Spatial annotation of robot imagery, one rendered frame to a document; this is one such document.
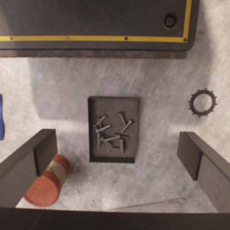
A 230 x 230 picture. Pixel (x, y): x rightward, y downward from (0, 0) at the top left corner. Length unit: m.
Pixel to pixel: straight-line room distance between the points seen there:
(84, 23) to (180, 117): 0.64
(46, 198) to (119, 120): 0.51
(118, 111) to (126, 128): 0.09
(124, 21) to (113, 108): 0.45
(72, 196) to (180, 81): 0.90
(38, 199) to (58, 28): 0.74
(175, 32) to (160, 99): 0.41
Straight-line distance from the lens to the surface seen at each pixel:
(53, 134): 0.16
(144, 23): 0.50
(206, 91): 0.92
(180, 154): 0.17
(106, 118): 0.84
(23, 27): 0.56
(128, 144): 0.90
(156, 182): 1.06
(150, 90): 0.82
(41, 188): 0.89
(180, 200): 1.16
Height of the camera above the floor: 0.80
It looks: 73 degrees down
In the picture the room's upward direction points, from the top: 176 degrees counter-clockwise
